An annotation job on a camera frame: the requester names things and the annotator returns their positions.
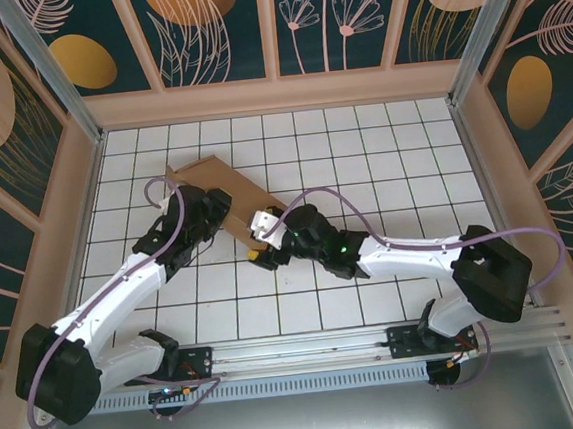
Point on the brown cardboard box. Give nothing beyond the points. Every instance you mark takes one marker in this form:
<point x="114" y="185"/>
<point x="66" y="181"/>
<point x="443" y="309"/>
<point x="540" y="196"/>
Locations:
<point x="234" y="194"/>

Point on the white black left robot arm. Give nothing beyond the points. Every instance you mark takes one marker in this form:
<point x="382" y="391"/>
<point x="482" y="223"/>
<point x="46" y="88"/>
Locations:
<point x="118" y="294"/>

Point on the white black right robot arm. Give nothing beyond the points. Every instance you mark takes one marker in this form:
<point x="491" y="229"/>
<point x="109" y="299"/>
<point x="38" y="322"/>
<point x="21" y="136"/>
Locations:
<point x="411" y="259"/>

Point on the grey metal sheet panel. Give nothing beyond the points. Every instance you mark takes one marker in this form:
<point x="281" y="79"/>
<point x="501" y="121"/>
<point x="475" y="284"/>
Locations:
<point x="305" y="423"/>

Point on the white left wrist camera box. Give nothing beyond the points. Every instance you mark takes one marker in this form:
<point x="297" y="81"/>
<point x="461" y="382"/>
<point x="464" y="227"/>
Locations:
<point x="166" y="204"/>

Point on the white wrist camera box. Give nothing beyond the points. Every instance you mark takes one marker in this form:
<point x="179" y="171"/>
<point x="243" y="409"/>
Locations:
<point x="166" y="204"/>
<point x="264" y="224"/>

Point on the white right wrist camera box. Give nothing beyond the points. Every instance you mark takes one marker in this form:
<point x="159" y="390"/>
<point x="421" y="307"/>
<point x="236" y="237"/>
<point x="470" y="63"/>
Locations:
<point x="264" y="224"/>

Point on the aluminium mounting rail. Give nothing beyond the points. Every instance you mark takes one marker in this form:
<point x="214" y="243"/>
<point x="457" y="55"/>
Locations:
<point x="298" y="349"/>

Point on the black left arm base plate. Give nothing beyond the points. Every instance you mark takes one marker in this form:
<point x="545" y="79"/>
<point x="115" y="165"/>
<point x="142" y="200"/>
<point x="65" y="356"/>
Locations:
<point x="198" y="357"/>

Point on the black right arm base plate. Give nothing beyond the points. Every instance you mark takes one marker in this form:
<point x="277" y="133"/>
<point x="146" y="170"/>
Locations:
<point x="403" y="342"/>

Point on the aluminium corner post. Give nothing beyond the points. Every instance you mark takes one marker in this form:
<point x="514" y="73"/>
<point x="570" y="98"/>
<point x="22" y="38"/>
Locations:
<point x="491" y="26"/>
<point x="53" y="74"/>

